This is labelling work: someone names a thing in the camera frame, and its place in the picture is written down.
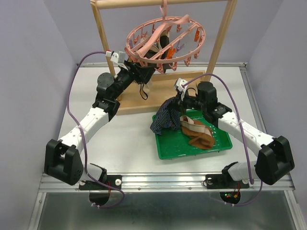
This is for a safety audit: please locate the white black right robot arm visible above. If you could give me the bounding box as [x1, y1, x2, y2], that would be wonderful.
[174, 79, 295, 187]

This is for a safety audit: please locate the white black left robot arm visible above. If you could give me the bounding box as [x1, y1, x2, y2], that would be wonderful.
[44, 61, 155, 189]

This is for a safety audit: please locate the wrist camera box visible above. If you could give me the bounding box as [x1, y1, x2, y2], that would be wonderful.
[174, 78, 188, 101]
[105, 50, 128, 69]

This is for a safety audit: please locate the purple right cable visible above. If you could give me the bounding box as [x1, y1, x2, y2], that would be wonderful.
[182, 73, 263, 207]

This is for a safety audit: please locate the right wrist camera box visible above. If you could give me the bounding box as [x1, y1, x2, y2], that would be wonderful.
[174, 78, 188, 101]

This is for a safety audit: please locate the brown underwear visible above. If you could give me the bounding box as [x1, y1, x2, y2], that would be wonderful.
[180, 115, 215, 150]

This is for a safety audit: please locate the aluminium mounting rail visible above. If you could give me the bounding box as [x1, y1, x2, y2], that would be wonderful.
[39, 170, 295, 192]

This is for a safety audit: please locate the pink round clip hanger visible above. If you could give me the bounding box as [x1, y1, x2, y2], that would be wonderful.
[124, 0, 206, 73]

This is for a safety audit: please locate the blue striped underwear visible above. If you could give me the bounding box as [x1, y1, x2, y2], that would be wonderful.
[150, 97, 181, 135]

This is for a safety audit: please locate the dark olive underwear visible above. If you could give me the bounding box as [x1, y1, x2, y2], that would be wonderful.
[143, 34, 179, 70]

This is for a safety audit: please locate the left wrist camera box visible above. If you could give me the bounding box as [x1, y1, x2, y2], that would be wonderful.
[105, 50, 128, 69]

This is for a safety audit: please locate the green plastic tray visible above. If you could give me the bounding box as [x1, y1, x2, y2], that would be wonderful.
[155, 110, 233, 160]

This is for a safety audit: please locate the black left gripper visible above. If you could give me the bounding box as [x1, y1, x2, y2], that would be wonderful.
[111, 60, 156, 100]

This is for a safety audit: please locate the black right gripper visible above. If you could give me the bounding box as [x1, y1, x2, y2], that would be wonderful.
[166, 90, 206, 114]

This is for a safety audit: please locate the cream navy-trim underwear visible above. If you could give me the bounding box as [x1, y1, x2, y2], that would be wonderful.
[139, 80, 153, 100]

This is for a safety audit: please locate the wooden hanger rack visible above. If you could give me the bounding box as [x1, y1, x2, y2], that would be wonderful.
[90, 0, 237, 115]

